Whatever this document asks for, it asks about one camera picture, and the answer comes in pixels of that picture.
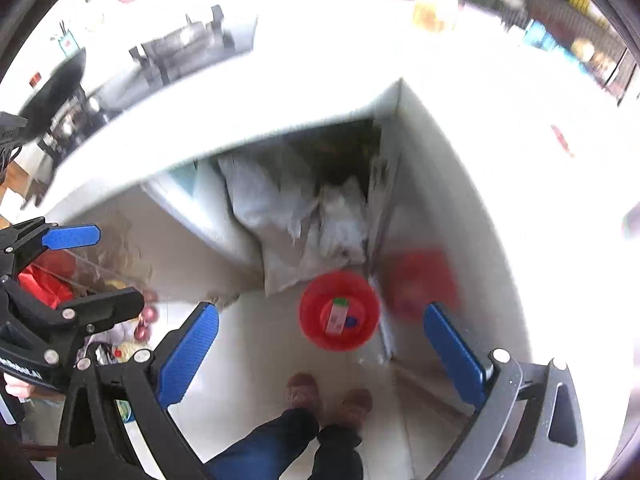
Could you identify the red onion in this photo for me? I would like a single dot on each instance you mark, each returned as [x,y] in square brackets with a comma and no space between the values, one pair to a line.
[142,332]
[149,315]

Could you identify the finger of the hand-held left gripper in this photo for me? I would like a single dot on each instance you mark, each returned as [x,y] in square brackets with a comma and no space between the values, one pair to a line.
[110,305]
[70,237]

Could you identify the person's brown shoe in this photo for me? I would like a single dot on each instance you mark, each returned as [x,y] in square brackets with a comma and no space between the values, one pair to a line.
[357,405]
[302,392]

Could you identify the person's right leg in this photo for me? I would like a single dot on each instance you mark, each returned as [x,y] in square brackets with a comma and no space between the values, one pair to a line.
[337,455]

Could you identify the gas stove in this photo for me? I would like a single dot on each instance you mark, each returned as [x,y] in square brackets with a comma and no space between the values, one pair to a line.
[180,45]

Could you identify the red plastic basin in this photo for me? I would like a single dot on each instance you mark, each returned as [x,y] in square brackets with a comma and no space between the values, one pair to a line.
[312,310]

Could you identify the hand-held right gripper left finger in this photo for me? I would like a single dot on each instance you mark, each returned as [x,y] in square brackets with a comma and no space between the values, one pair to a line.
[190,355]

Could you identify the clear bag of produce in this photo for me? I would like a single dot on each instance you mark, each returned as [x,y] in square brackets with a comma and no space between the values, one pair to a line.
[115,260]

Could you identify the yellow detergent bottle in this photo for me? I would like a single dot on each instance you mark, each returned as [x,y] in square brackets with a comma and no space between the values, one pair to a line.
[434,2]

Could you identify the blue bottle cap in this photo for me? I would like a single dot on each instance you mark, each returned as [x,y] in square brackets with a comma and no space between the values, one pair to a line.
[353,321]

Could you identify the person's left hand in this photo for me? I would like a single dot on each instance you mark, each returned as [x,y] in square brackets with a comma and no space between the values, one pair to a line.
[16,387]

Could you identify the person's right brown shoe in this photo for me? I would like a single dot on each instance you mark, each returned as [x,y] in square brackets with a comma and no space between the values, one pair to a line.
[357,405]

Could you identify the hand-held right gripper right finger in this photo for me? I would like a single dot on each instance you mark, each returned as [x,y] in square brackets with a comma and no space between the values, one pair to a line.
[452,355]

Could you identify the person's left brown shoe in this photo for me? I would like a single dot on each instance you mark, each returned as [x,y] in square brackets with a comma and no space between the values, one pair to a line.
[302,392]

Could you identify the black wok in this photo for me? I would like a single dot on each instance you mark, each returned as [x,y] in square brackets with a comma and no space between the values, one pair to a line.
[50,90]

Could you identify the red plastic bag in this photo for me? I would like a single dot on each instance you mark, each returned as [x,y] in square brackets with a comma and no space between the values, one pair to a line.
[45,280]

